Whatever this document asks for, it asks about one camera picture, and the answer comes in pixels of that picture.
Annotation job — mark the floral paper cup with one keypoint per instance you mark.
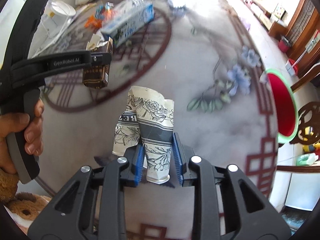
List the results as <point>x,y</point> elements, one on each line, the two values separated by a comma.
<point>127,131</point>
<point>155,117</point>

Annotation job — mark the yellow framed book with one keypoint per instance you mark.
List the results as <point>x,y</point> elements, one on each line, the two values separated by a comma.
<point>85,8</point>

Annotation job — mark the person's left hand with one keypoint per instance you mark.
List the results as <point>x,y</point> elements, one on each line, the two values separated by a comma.
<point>21,137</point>

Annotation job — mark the orange snack bag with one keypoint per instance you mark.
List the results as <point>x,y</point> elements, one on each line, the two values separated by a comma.
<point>103,14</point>

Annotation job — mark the wooden dining chair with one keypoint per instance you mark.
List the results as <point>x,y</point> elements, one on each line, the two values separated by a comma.
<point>308,124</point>

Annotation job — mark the white desk lamp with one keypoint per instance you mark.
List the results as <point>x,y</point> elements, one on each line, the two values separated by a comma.
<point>57,16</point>

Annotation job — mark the brown cigarette pack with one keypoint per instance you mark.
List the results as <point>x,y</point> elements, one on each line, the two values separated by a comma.
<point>96,76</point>

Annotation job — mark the blue white toothpaste box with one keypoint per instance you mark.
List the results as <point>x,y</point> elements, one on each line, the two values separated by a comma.
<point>124,25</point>

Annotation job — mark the fuzzy brown sleeve forearm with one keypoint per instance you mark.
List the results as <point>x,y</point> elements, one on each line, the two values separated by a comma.
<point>24,204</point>

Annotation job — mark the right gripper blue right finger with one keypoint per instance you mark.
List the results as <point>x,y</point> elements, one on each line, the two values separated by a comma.
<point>182,155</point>

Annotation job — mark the small red trash can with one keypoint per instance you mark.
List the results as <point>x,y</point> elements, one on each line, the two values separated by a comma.
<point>284,44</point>

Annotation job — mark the silver foil wrapper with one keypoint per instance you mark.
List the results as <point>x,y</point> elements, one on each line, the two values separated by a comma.
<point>176,0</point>

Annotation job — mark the tv cabinet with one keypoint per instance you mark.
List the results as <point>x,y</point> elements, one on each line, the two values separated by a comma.
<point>275,27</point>

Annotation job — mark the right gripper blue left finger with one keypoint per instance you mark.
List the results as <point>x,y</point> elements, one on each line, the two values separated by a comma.
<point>135,156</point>

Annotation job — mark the red bin with green rim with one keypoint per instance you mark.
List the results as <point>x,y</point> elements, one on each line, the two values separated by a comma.
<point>286,109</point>

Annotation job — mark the red dustpan with broom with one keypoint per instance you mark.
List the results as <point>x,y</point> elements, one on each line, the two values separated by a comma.
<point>298,61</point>

